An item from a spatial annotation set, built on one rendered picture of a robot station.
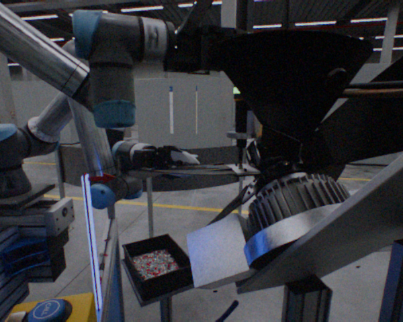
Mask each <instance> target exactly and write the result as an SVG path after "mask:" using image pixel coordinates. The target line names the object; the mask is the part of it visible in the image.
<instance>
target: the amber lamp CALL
mask: <svg viewBox="0 0 403 322"><path fill-rule="evenodd" d="M27 314H28V312H27V311H23V312H18V313H12V314H10V316H9V317H8V319H7V320H6V322H23V321H24V320H25V318H26V316H27Z"/></svg>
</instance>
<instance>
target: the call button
mask: <svg viewBox="0 0 403 322"><path fill-rule="evenodd" d="M65 311H66V310H65V304H64V301H63V300H62V299H48V300H46V301H43V302H39V303H38V304H37V305H36V306H35V307H34V308H33V309H32V310H31V311H30V313H29V315H28V322H58V321H60V320H61V319H62V318H63V316H64V314H65Z"/></svg>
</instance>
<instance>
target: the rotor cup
mask: <svg viewBox="0 0 403 322"><path fill-rule="evenodd" d="M246 150H248V153H249V156H250V158H251V159H250V160H249V157H248V156H247V152H246ZM246 150H245V156H246V158H247V162H248V163H249V166H252V167H253V168H256V169H257V170H259V171H260V173H261V175H253V177H254V179H255V180H256V183H255V184H254V186H253V193H254V195H255V197H257V195H258V193H259V191H260V190H261V189H262V188H263V187H264V186H266V184H267V183H269V182H271V181H272V180H275V179H276V178H281V177H282V176H284V175H287V174H291V173H295V172H309V173H311V174H313V175H315V173H314V171H313V169H312V167H311V166H309V165H308V164H304V163H300V157H298V159H297V161H296V162H294V161H293V160H290V159H289V158H286V157H285V156H282V155H281V154H278V153H276V152H274V151H272V150H270V149H268V148H265V147H263V146H261V135H260V136H258V137H256V138H255V139H254V140H252V141H251V142H250V143H249V144H248V146H247V148H246Z"/></svg>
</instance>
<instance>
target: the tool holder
mask: <svg viewBox="0 0 403 322"><path fill-rule="evenodd" d="M246 110H247V132H245V133H241V132H235V131H227V132H226V137H228V138H236V139H251V138H256V137H257V133H259V130H260V123H259V121H258V119H257V118H256V117H255V114H254V113H253V112H252V110H251V108H250V107H249V105H248V104H247V106H246Z"/></svg>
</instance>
